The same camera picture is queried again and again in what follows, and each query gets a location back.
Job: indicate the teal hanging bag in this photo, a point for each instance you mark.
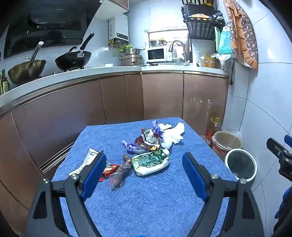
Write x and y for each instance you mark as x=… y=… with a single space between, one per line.
x=223 y=41

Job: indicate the white long sachet wrapper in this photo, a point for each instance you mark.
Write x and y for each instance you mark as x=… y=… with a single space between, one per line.
x=91 y=155

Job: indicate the green oil bottle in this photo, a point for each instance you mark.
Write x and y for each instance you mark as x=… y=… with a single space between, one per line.
x=4 y=82

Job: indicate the brown kitchen cabinet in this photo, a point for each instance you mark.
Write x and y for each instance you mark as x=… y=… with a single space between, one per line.
x=39 y=128

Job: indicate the steel pot with greens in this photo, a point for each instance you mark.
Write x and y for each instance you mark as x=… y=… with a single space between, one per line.
x=129 y=50

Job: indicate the dark red silver wrapper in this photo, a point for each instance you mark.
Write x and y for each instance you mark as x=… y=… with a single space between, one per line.
x=148 y=139

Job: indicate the orange brown hanging apron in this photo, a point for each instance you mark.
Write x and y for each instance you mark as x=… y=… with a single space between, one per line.
x=243 y=39

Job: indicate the white microwave oven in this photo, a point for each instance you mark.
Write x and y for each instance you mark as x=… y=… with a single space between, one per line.
x=158 y=54

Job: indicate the blue towel mat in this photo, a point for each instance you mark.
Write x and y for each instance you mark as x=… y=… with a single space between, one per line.
x=160 y=204

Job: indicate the black range hood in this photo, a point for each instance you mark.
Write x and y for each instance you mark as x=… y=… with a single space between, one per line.
x=56 y=23

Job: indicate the purple plastic wrapper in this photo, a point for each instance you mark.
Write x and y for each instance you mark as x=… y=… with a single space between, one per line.
x=137 y=149

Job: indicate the steel wok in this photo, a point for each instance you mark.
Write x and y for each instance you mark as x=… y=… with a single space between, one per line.
x=29 y=69

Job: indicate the white tissue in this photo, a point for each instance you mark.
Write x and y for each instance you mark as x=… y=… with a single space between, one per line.
x=171 y=135

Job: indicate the cooking oil bottle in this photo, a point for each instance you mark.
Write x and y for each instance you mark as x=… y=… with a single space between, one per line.
x=213 y=126

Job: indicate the white round trash bin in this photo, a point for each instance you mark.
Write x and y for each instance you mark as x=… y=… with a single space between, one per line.
x=242 y=164

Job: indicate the green white snack bag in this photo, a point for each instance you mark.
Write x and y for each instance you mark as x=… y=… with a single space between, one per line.
x=150 y=162

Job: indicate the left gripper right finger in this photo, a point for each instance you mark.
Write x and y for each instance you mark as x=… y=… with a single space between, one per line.
x=242 y=216

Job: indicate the black wok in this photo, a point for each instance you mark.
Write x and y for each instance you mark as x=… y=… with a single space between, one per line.
x=75 y=59

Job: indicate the black dish rack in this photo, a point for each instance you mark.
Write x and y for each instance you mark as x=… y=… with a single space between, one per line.
x=202 y=19

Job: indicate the bronze rice cooker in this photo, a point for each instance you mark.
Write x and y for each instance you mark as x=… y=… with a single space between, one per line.
x=131 y=60

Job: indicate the yellow detergent bottle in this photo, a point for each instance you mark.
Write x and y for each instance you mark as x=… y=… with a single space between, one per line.
x=209 y=62

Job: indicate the chrome sink faucet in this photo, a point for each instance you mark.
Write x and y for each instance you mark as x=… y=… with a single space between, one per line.
x=178 y=53

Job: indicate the red snack bag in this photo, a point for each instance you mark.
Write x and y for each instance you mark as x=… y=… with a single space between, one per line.
x=108 y=170

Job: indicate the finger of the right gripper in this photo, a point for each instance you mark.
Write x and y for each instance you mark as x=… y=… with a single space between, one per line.
x=276 y=148

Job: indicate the clear red candy wrapper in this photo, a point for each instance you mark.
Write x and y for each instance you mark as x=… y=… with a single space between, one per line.
x=116 y=180

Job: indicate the white water heater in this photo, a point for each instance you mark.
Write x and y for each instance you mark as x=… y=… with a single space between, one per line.
x=118 y=29

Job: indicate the wicker lined waste basket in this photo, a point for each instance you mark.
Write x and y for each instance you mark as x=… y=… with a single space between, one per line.
x=223 y=142

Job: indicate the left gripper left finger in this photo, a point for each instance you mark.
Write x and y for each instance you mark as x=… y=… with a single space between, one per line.
x=46 y=218

